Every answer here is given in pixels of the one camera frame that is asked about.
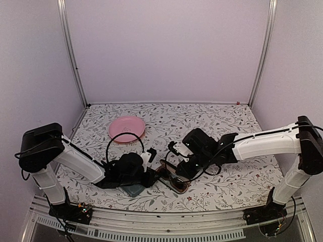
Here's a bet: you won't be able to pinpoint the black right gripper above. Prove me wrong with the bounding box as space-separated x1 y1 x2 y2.
175 152 213 180

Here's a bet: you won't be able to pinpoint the brown sunglasses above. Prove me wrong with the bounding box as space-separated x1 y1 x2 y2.
159 173 189 194

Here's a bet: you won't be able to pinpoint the grey case green lining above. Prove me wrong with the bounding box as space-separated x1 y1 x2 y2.
120 184 145 198

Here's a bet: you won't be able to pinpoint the black glasses case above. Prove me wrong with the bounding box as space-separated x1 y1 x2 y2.
156 159 190 194

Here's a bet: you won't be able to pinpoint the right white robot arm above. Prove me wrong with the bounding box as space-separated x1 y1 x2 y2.
168 116 322 220

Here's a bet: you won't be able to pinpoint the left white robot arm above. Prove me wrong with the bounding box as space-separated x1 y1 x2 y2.
15 123 159 219

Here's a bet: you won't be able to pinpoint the pink plate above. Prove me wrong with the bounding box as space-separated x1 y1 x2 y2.
108 116 145 138

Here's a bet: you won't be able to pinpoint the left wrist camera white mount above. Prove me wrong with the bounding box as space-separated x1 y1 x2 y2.
140 148 157 171

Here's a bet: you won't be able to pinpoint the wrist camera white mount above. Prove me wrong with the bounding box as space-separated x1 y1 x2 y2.
168 141 193 158
140 148 157 171

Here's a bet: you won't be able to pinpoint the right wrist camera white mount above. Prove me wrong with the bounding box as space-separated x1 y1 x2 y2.
168 141 193 158

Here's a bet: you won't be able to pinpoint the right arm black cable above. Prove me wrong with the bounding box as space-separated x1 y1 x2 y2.
164 143 238 182

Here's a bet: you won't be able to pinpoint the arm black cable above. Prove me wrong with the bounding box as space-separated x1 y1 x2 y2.
105 132 144 164
164 143 238 182

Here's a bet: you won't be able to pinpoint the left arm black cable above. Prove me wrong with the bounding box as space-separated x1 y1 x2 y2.
105 132 144 164

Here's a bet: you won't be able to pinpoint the front aluminium rail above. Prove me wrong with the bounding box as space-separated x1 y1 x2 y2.
20 196 318 241

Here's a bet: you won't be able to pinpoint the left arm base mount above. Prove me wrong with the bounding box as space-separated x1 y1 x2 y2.
49 188 93 225

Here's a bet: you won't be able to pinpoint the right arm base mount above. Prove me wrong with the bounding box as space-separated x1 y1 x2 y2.
243 187 296 237

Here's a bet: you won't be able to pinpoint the right aluminium frame post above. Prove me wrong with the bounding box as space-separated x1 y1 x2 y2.
248 0 278 109

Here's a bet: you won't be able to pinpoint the aluminium frame post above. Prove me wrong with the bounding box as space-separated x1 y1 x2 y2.
248 0 278 109
57 0 88 108

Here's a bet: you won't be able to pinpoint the left aluminium frame post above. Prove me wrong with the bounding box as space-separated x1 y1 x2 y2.
57 0 88 108

